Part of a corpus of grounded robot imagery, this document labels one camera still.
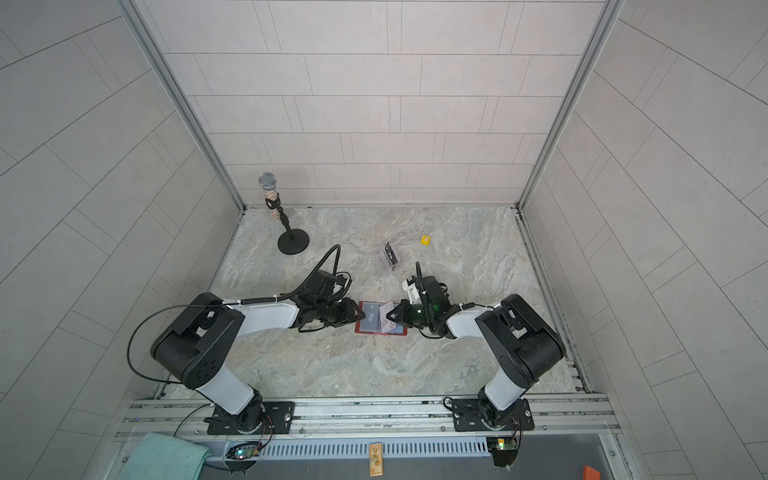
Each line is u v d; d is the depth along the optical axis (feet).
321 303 2.38
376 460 2.14
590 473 2.08
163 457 2.11
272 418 2.30
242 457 2.11
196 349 1.46
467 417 2.32
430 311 2.33
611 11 2.32
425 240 3.44
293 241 3.42
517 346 1.49
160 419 2.33
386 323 2.78
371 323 2.84
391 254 3.16
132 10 2.32
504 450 2.22
